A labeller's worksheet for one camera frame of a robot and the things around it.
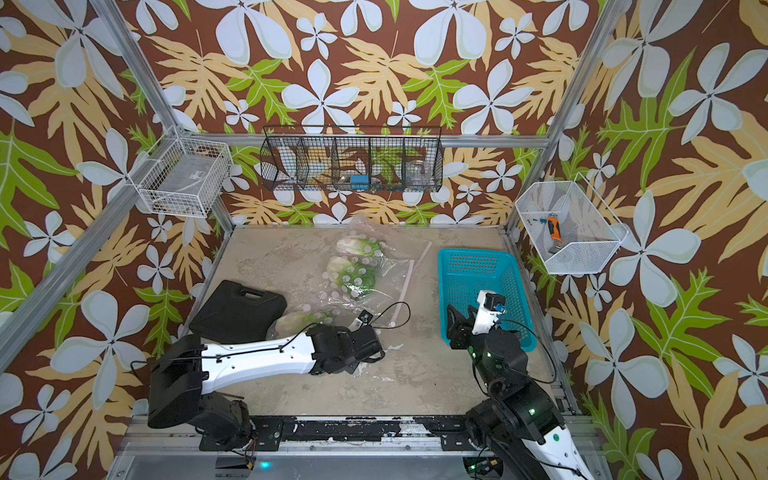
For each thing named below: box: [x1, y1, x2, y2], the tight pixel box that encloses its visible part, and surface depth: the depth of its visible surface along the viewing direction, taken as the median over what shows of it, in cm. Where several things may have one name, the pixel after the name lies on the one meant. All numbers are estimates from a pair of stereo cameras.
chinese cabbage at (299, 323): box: [275, 310, 352, 338], surface depth 87 cm
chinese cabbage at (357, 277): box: [327, 256, 376, 297], surface depth 96 cm
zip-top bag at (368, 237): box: [334, 213, 433, 265], surface depth 107 cm
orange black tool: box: [548, 216, 562, 253], surface depth 86 cm
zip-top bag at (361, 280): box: [321, 254, 414, 307], surface depth 98 cm
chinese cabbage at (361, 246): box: [336, 236, 386, 257], surface depth 106 cm
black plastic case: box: [189, 280, 287, 344], surface depth 91 cm
